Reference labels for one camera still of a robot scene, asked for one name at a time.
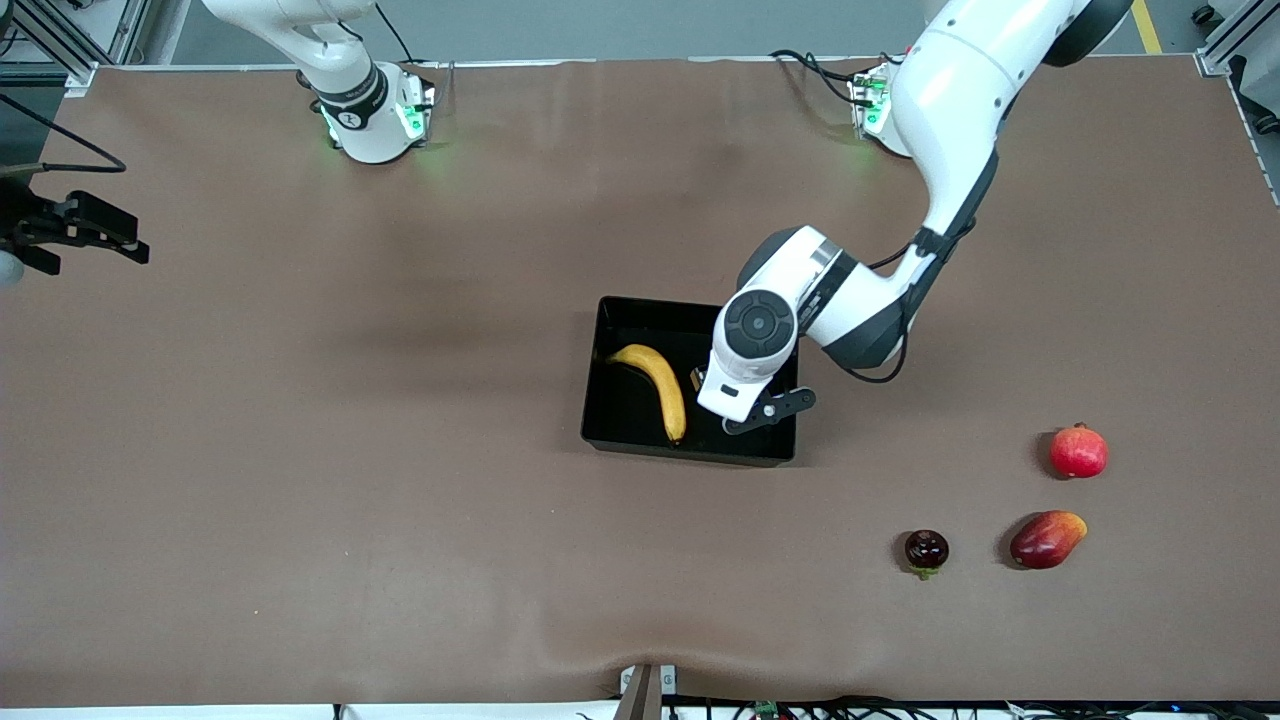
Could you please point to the red yellow mango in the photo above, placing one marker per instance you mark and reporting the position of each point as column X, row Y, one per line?
column 1045, row 540

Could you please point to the red pomegranate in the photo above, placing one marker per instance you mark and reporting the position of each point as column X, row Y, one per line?
column 1078, row 452

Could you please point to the black plastic box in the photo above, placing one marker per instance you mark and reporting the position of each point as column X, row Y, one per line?
column 625, row 410

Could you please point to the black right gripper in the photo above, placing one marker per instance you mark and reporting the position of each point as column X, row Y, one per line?
column 22, row 222

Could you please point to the aluminium frame profile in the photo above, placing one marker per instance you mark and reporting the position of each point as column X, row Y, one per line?
column 75, row 78
column 1215, row 55

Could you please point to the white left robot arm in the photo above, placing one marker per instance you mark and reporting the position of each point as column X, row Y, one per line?
column 950, row 90

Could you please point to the dark purple mangosteen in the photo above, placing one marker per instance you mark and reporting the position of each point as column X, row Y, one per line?
column 926, row 550

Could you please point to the yellow banana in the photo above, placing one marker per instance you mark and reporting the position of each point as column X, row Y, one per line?
column 660, row 385

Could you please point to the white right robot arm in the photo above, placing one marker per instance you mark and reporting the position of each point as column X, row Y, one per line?
column 350, row 110

